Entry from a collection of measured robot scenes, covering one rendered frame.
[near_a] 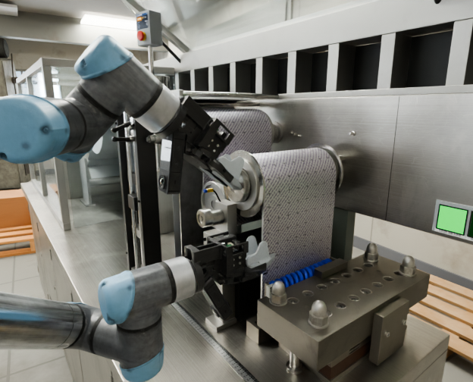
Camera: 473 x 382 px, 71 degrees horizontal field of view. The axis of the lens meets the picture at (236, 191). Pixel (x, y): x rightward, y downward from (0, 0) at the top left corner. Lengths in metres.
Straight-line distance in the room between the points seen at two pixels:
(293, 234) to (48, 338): 0.51
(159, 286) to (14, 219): 3.85
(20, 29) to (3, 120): 6.93
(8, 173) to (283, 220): 6.61
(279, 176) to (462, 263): 2.64
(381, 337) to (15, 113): 0.70
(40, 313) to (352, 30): 0.89
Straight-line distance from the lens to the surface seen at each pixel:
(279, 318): 0.69
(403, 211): 0.88
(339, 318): 0.69
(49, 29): 7.38
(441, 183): 0.83
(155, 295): 0.58
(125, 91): 0.54
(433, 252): 3.32
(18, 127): 0.43
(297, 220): 0.78
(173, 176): 0.60
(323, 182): 0.83
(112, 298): 0.57
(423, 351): 0.90
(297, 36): 1.08
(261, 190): 0.68
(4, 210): 4.36
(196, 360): 0.79
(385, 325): 0.76
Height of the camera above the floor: 1.41
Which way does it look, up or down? 14 degrees down
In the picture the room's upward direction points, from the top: straight up
